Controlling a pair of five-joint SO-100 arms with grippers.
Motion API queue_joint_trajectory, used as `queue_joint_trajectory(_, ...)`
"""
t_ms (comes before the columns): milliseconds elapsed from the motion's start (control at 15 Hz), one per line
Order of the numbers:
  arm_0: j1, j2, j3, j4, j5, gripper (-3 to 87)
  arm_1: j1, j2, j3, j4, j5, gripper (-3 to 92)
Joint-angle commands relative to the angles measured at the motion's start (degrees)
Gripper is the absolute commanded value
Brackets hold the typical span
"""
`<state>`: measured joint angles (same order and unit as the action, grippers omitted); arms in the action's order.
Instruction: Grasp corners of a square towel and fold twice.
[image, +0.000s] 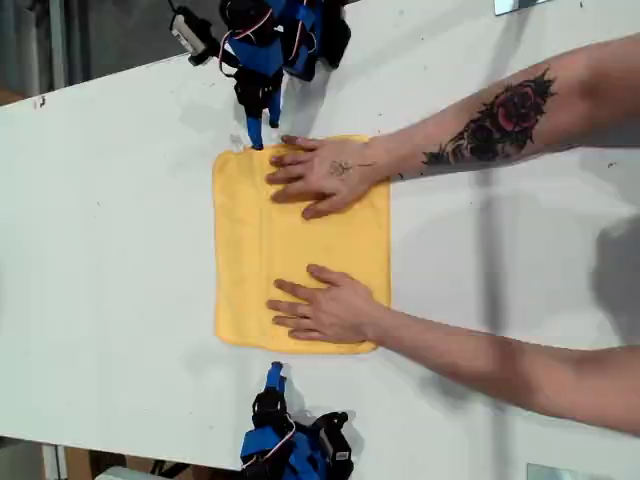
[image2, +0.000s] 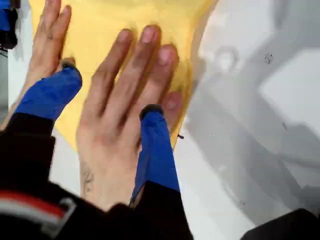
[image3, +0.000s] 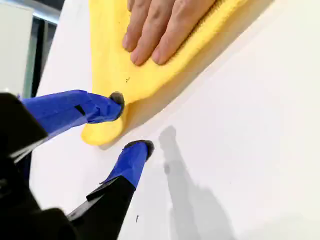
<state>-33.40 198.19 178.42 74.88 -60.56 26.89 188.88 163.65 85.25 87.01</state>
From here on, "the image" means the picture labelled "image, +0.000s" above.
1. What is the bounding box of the white table leg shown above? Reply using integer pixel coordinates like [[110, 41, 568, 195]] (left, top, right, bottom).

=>
[[41, 442, 67, 480]]

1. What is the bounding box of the white container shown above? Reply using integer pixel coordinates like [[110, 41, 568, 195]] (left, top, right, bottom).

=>
[[92, 464, 156, 480]]

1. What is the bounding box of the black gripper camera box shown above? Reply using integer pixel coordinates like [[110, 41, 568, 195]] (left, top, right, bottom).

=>
[[168, 10, 214, 67], [312, 410, 354, 469]]

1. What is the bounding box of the yellow square towel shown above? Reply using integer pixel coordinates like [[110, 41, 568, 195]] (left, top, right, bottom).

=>
[[212, 133, 393, 356]]

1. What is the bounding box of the red white servo wire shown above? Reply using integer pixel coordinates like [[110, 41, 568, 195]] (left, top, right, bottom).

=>
[[218, 28, 251, 79], [267, 417, 299, 461]]

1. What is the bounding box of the grey metal post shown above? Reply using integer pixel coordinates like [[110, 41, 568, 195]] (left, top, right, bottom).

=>
[[48, 0, 69, 94]]

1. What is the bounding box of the person's right hand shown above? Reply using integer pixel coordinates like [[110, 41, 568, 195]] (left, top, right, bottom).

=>
[[266, 134, 395, 222]]

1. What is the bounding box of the person's left hand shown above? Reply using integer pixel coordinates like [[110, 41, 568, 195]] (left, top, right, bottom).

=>
[[266, 264, 390, 347]]

